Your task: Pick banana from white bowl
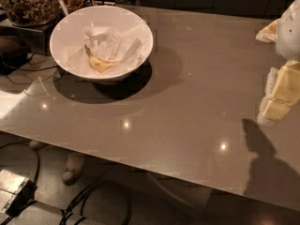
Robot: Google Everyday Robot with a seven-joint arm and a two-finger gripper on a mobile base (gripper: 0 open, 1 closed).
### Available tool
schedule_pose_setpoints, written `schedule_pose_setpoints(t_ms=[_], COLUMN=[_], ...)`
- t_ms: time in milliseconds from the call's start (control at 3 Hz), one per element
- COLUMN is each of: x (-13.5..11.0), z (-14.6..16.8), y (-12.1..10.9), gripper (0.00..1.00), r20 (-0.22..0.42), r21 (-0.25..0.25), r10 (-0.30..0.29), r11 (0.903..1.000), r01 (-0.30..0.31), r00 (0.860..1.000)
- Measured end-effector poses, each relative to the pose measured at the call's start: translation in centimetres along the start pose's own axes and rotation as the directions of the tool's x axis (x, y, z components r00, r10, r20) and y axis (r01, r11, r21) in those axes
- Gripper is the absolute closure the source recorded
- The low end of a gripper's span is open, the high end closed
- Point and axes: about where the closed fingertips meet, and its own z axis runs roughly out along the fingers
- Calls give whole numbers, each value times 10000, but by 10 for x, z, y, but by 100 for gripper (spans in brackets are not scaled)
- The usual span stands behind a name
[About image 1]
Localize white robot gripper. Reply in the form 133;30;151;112
256;0;300;127

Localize white ceramic bowl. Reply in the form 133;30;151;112
50;6;154;84

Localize white table leg foot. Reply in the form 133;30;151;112
62;152;84;186

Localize white spoon handle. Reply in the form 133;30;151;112
57;0;68;16

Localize silver power box on floor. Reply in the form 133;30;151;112
0;170;30;216

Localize black floor cable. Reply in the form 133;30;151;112
59;180;133;225

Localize white crumpled paper napkin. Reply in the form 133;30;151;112
67;26;143;70

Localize yellow banana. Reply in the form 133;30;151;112
84;46;121;73

